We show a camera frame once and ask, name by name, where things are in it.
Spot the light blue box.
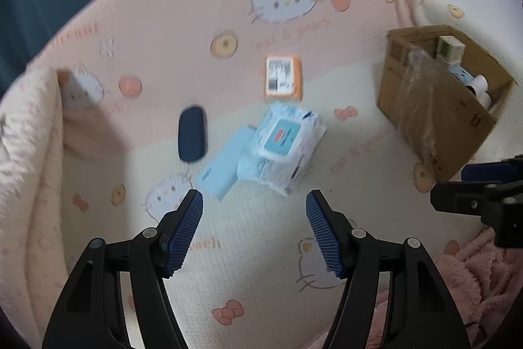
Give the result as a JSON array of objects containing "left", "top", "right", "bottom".
[{"left": 196, "top": 127, "right": 256, "bottom": 201}]

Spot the pale pink quilt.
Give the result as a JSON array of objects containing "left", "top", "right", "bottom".
[{"left": 0, "top": 65, "right": 66, "bottom": 337}]

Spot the pink fluffy cloth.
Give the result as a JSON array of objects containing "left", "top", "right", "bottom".
[{"left": 368, "top": 226, "right": 523, "bottom": 349}]

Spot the light blue wet wipes pack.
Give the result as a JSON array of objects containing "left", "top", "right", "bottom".
[{"left": 237, "top": 101, "right": 328, "bottom": 196}]

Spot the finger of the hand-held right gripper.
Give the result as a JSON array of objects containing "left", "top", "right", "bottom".
[
  {"left": 430, "top": 181, "right": 523, "bottom": 249},
  {"left": 461, "top": 155, "right": 523, "bottom": 183}
]

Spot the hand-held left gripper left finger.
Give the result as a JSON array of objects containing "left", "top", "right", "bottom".
[{"left": 41, "top": 189, "right": 204, "bottom": 349}]

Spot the brown cardboard box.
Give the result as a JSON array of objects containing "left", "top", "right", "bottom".
[{"left": 376, "top": 26, "right": 516, "bottom": 183}]

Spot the blue and white tissue box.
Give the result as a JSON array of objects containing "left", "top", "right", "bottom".
[{"left": 448, "top": 64, "right": 475, "bottom": 86}]

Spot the pink cartoon cat printed blanket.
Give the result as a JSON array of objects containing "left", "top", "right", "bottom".
[{"left": 25, "top": 0, "right": 523, "bottom": 349}]

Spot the green and white box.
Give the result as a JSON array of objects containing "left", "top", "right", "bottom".
[{"left": 437, "top": 36, "right": 466, "bottom": 62}]

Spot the dark blue oval case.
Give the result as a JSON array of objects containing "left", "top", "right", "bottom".
[{"left": 177, "top": 106, "right": 207, "bottom": 164}]

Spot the orange box with white label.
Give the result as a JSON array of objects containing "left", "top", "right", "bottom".
[{"left": 263, "top": 54, "right": 304, "bottom": 102}]

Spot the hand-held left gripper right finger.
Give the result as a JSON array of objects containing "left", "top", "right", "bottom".
[{"left": 306, "top": 189, "right": 470, "bottom": 349}]

